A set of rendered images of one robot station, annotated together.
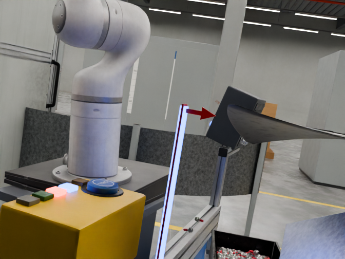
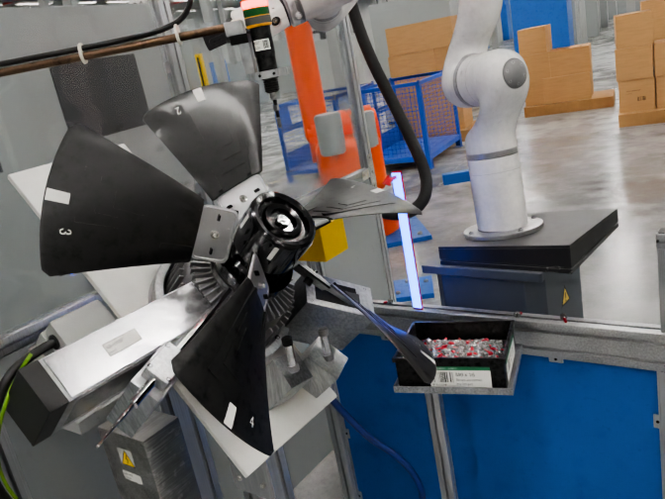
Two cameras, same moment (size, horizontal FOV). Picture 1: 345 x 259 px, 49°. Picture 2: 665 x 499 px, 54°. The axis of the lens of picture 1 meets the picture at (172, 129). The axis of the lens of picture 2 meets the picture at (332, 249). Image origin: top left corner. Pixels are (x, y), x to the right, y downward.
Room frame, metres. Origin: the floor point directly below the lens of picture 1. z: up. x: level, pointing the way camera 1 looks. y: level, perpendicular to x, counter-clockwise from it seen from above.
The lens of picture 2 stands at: (1.04, -1.40, 1.47)
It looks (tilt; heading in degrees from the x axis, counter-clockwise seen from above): 17 degrees down; 110
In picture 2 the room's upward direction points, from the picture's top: 11 degrees counter-clockwise
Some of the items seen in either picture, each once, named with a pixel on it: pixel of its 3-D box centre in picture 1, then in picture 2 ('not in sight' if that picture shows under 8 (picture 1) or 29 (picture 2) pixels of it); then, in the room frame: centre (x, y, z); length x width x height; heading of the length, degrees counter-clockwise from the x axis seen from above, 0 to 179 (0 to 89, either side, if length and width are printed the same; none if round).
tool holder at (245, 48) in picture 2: not in sight; (257, 49); (0.59, -0.35, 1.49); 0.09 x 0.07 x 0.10; 16
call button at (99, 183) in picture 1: (102, 187); not in sight; (0.48, 0.08, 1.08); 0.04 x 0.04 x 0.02
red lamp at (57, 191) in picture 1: (56, 191); not in sight; (0.44, 0.12, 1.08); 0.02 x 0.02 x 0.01; 71
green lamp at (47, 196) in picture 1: (42, 196); not in sight; (0.42, 0.13, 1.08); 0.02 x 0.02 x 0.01; 71
